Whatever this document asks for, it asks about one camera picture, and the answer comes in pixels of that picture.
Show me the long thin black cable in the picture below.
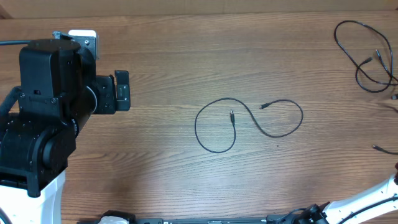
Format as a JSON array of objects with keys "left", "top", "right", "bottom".
[{"left": 194, "top": 97, "right": 304, "bottom": 154}]

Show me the thin black looped cable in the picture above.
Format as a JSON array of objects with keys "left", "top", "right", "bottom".
[{"left": 372, "top": 93, "right": 398, "bottom": 156}]

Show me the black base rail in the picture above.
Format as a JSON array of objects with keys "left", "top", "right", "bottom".
[{"left": 77, "top": 210, "right": 299, "bottom": 224}]

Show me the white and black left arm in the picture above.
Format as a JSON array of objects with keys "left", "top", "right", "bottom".
[{"left": 1, "top": 39, "right": 131, "bottom": 223}]

